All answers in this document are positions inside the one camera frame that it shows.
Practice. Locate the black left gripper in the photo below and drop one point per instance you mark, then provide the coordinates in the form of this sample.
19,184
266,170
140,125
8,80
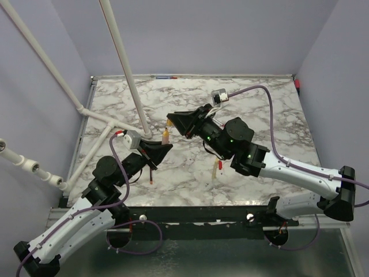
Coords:
153,152

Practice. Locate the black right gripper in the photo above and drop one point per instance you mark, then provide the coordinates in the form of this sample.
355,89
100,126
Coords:
188,122

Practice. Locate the pink pencil-shaped marker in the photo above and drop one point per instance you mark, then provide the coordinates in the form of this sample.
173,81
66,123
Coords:
165,137

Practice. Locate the orange red gel pen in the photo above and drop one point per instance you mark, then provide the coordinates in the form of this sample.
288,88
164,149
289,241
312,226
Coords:
151,176

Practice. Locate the yellow highlighter pen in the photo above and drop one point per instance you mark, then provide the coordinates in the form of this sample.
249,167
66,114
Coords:
214,169

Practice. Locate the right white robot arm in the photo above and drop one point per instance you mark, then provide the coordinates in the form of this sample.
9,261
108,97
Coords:
330,191

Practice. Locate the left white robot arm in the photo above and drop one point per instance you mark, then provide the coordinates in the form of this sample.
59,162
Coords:
100,207

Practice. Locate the thin silver red pen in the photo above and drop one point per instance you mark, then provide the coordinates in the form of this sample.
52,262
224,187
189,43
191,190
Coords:
218,123

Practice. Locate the blue red marker at edge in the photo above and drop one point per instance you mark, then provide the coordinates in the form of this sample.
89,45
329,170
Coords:
166,77

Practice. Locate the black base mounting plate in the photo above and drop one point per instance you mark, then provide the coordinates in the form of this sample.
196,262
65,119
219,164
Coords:
202,222

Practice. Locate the red black clamp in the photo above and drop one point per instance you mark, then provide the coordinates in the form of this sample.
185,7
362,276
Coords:
297,85

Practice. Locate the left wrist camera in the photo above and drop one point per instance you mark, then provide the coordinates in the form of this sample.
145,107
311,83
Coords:
131,139

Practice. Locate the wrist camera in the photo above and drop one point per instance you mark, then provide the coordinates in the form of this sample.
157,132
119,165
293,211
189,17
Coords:
131,139
219,97

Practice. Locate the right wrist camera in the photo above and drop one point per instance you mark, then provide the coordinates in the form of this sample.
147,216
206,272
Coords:
219,97

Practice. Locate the white PVC pipe frame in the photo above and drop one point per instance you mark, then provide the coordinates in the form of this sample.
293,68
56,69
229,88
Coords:
39,120

